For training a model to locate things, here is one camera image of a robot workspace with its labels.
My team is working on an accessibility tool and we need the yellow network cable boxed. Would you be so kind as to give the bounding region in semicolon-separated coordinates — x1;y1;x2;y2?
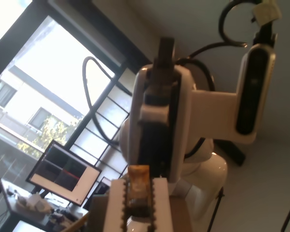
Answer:
128;165;151;219

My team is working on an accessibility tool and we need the cluttered office desk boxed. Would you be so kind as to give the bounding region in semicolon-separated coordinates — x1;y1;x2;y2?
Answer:
0;177;90;232

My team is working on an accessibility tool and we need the black window frame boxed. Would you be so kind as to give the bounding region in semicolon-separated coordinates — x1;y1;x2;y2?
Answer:
0;0;155;150

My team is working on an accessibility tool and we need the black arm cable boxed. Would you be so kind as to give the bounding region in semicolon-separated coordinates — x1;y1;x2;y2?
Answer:
83;56;134;147

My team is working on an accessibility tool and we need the gripper camera bar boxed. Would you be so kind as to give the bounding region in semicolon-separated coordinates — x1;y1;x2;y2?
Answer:
190;43;276;145

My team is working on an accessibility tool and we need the black computer monitor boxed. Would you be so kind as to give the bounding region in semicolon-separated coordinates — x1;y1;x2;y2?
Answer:
26;139;102;207

